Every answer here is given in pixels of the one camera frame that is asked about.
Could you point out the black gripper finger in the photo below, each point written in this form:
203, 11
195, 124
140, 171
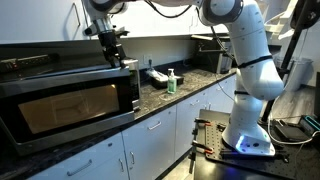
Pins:
110, 59
120, 53

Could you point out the white trash bin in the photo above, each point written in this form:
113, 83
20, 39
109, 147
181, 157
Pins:
300, 76

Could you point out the black countertop appliance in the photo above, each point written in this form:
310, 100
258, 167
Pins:
206, 56

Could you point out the white upper cabinet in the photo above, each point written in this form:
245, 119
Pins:
33, 20

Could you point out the black tray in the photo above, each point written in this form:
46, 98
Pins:
178, 80

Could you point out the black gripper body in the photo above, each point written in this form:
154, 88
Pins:
108, 41

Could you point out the green soap pump bottle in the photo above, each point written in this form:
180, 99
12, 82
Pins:
171, 85

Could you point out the black flat box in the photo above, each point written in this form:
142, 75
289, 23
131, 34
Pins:
293, 132

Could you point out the black power strip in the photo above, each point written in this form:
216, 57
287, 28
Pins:
26, 62

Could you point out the black stainless microwave body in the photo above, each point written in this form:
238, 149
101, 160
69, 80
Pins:
136, 86

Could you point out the white lower cabinets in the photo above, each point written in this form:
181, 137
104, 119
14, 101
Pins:
150, 146

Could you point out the black camera tripod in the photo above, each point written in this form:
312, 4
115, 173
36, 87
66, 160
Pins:
295, 40

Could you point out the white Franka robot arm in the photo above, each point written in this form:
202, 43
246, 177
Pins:
253, 60

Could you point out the white wall outlet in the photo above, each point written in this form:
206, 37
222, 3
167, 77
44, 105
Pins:
147, 58

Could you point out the black microwave door with window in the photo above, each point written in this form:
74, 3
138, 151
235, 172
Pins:
66, 106

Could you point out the teal edged black box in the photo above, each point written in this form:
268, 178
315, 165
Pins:
311, 123

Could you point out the white folded rack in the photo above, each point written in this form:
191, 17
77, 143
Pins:
280, 23

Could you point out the black perforated robot table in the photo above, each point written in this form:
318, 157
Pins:
216, 133

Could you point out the orange black bar clamp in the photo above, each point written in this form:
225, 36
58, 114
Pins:
205, 123
206, 150

